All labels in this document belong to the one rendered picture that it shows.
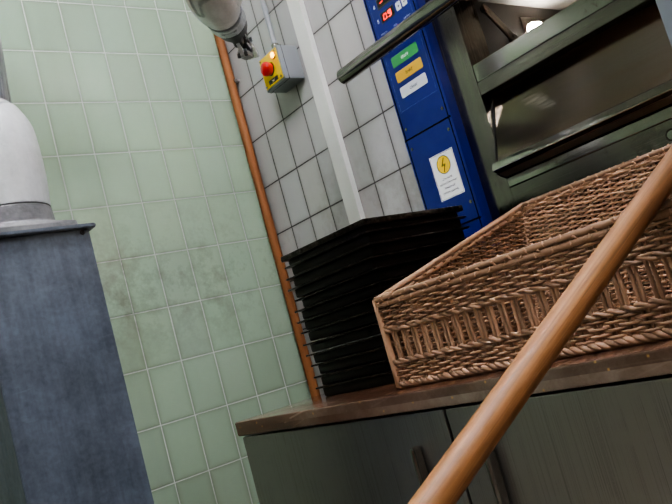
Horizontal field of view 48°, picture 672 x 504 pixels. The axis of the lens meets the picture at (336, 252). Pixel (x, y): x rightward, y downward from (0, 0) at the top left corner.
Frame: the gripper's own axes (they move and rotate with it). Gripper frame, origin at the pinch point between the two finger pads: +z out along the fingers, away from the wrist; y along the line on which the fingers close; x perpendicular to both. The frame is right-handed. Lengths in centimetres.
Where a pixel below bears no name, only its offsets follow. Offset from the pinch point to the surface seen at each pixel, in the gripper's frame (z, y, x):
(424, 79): -16.1, 26.1, 39.4
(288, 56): 14.2, -1.2, 7.9
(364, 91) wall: 2.2, 18.6, 25.4
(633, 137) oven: -43, 57, 70
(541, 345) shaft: -114, 84, 35
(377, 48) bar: -56, 30, 30
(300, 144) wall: 24.3, 20.8, 3.4
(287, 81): 15.1, 5.2, 5.7
